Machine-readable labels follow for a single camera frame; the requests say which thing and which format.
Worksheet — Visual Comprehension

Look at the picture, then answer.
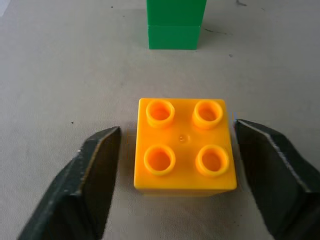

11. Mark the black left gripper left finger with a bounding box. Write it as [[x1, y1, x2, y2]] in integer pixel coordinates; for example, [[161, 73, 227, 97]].
[[16, 126, 122, 240]]

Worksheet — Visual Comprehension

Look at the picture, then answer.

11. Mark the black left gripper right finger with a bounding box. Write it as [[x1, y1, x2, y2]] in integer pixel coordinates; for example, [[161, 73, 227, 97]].
[[232, 118, 320, 240]]

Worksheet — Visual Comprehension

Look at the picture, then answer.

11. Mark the yellow studded building block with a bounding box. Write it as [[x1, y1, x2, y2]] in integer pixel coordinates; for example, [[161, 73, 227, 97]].
[[133, 97, 238, 196]]

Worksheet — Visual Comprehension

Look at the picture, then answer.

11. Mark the green building block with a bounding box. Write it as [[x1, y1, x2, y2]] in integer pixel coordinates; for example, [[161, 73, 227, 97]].
[[145, 0, 208, 50]]

